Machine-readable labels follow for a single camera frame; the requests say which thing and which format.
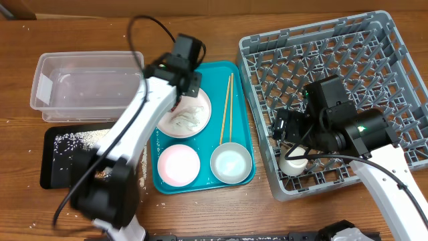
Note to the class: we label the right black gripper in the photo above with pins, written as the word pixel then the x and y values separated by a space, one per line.
pixel 292 134

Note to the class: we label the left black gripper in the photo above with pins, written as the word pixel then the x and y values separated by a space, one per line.
pixel 194 88

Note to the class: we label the white paper cup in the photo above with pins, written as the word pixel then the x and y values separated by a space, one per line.
pixel 293 167

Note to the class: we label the pink bowl with rice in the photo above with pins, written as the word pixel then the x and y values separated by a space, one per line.
pixel 178 165

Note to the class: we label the red foil wrapper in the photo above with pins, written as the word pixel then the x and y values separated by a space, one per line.
pixel 174 107

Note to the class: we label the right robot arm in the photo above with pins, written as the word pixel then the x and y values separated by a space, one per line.
pixel 331 127

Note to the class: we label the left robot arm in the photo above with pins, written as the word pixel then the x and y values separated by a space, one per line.
pixel 103 181

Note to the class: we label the grey dishwasher rack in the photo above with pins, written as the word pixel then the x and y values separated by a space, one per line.
pixel 368 53

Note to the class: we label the white round plate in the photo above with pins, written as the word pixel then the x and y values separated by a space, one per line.
pixel 189 118

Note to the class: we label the left wooden chopstick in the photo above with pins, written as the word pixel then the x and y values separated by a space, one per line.
pixel 225 111

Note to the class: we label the wooden chopstick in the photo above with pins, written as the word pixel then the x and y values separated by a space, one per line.
pixel 231 108
pixel 225 111

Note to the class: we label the right wooden chopstick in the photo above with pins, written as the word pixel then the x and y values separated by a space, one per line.
pixel 231 108

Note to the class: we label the teal serving tray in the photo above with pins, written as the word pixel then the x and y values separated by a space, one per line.
pixel 213 88

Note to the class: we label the grey round bowl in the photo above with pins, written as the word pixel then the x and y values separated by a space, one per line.
pixel 231 163

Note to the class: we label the clear plastic storage bin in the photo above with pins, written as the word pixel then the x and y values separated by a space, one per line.
pixel 95 86

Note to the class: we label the spilled white rice pile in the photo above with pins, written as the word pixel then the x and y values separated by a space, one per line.
pixel 65 145

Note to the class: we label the black plastic tray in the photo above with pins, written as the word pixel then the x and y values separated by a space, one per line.
pixel 55 173

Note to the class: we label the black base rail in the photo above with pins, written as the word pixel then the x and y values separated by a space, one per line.
pixel 342 230

